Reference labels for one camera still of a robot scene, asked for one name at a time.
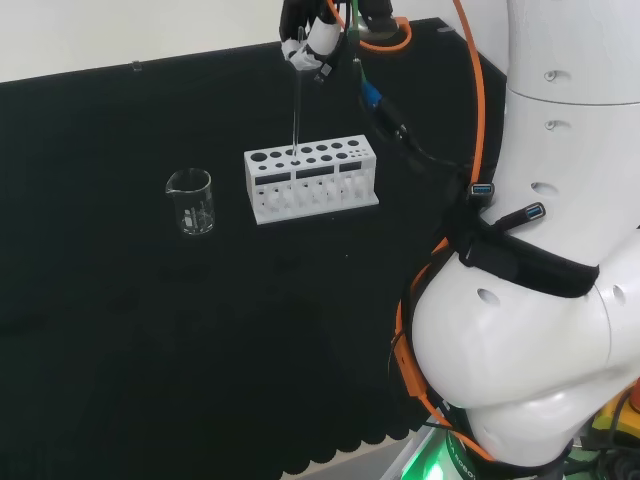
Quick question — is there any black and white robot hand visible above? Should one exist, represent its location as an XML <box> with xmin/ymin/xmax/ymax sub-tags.
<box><xmin>278</xmin><ymin>0</ymin><xmax>347</xmax><ymax>72</ymax></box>

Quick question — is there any white test tube rack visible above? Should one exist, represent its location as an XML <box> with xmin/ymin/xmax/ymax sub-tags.
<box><xmin>243</xmin><ymin>133</ymin><xmax>381</xmax><ymax>226</ymax></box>

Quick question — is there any small clear glass beaker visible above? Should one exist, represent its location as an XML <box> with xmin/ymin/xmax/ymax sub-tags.
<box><xmin>165</xmin><ymin>168</ymin><xmax>216</xmax><ymax>237</ymax></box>

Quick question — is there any long black blue-tipped plug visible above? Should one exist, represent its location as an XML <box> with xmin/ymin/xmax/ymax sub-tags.
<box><xmin>491</xmin><ymin>201</ymin><xmax>548</xmax><ymax>232</ymax></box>

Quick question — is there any black bench cloth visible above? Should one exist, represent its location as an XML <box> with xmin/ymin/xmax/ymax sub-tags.
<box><xmin>0</xmin><ymin>17</ymin><xmax>509</xmax><ymax>480</ymax></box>

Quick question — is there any yellow stop button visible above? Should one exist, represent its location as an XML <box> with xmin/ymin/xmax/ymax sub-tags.
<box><xmin>591</xmin><ymin>377</ymin><xmax>640</xmax><ymax>437</ymax></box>

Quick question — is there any black cable with silver plug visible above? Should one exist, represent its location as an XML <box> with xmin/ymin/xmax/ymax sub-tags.
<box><xmin>312</xmin><ymin>29</ymin><xmax>352</xmax><ymax>85</ymax></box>

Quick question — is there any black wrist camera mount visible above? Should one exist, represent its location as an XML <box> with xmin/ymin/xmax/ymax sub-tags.
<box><xmin>357</xmin><ymin>0</ymin><xmax>402</xmax><ymax>47</ymax></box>

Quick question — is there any black cable with blue connector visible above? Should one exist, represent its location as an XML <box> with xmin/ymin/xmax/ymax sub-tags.
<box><xmin>351</xmin><ymin>56</ymin><xmax>472</xmax><ymax>182</ymax></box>

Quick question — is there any orange cable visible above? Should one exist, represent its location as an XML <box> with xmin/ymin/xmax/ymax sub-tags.
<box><xmin>324</xmin><ymin>0</ymin><xmax>502</xmax><ymax>464</ymax></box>

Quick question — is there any black strap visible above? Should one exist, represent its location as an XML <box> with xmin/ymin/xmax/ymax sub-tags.
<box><xmin>438</xmin><ymin>163</ymin><xmax>601</xmax><ymax>300</ymax></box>

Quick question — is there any black cable bundle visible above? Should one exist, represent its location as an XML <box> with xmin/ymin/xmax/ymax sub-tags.
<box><xmin>564</xmin><ymin>394</ymin><xmax>640</xmax><ymax>480</ymax></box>

